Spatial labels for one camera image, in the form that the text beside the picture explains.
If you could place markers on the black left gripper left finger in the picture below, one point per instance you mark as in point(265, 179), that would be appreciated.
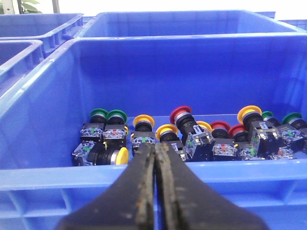
point(126, 205)

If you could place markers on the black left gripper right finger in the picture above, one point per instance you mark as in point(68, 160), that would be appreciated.
point(188, 203)

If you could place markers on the red push button tall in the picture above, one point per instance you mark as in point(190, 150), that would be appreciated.
point(197, 141)

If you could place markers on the yellow push button sideways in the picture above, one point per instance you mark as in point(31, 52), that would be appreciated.
point(90, 153)

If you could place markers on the blue bin with buttons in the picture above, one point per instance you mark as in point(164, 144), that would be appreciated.
point(42, 114)

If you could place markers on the red push button middle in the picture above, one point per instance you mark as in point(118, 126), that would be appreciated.
point(224, 148)

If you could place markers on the green push button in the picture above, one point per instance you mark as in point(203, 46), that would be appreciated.
point(93, 131)
point(116, 130)
point(268, 116)
point(293, 131)

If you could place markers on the yellow push button centre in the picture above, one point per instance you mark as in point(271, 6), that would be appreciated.
point(168, 133)

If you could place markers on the green push button far left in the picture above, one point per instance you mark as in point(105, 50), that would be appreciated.
point(93, 131)

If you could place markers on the yellow push button hidden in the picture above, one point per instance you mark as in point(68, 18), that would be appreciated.
point(204, 125)

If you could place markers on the yellow push button upright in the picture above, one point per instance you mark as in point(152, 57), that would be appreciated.
point(143, 132)

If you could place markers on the red push button right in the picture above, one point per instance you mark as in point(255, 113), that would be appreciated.
point(240, 136)

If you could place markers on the yellow push button tall right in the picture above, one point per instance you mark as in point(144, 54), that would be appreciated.
point(264, 137)

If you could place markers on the green push button far right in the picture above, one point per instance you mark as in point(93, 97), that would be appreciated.
point(293, 131)

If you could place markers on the blue empty target bin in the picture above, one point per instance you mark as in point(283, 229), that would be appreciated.
point(164, 23)

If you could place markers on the blue bin near left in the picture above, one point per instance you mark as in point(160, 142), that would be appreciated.
point(17, 59)

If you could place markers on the blue bin far left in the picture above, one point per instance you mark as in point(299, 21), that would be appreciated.
point(52, 29)

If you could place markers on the green plant leaves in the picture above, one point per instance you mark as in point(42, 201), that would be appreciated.
point(29, 6)

